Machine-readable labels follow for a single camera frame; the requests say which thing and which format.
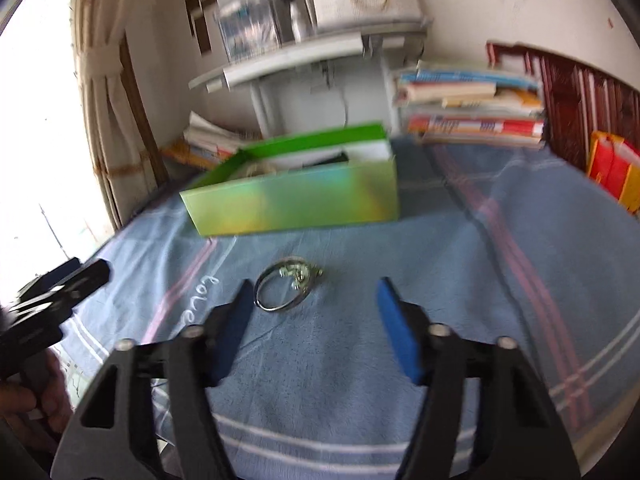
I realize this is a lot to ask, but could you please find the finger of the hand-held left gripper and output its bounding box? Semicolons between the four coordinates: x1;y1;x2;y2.
20;260;111;322
14;258;82;295

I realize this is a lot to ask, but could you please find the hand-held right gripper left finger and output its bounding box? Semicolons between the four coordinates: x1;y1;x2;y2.
50;280;256;480

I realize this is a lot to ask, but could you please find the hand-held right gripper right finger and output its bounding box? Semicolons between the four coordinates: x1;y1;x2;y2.
376;277;583;480

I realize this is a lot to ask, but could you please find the silver bangle with charm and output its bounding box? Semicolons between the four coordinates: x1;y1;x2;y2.
252;257;325;313

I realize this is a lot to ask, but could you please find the green iridescent cardboard box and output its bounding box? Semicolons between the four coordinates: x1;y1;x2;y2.
179;122;401;237

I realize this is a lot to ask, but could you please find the person's left hand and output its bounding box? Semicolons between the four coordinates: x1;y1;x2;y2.
0;347;76;456

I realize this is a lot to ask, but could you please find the blue plaid bed sheet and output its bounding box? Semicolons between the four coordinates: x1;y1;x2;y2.
65;137;640;480

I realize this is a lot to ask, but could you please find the frosted window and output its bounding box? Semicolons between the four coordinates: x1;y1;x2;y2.
0;0;121;301

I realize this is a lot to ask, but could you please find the leaning pile of books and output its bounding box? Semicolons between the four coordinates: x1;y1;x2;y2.
161;112;261;171

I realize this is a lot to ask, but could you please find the black wristband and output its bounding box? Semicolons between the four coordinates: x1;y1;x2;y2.
300;150;349;168

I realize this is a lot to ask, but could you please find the beige curtain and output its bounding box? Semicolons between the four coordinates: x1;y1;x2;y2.
70;0;171;231

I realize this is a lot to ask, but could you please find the tall stack of books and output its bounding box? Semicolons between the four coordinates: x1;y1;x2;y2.
392;60;547;150

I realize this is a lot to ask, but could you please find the yellow and red gift bag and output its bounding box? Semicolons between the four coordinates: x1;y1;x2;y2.
586;131;640;216

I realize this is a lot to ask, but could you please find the grey desk shelf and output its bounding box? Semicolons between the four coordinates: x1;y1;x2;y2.
189;20;433;136

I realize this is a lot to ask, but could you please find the clear marker pen case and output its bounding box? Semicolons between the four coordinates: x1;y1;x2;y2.
217;0;281;61

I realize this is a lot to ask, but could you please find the red wooden headboard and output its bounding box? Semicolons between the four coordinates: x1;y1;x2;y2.
486;40;640;181

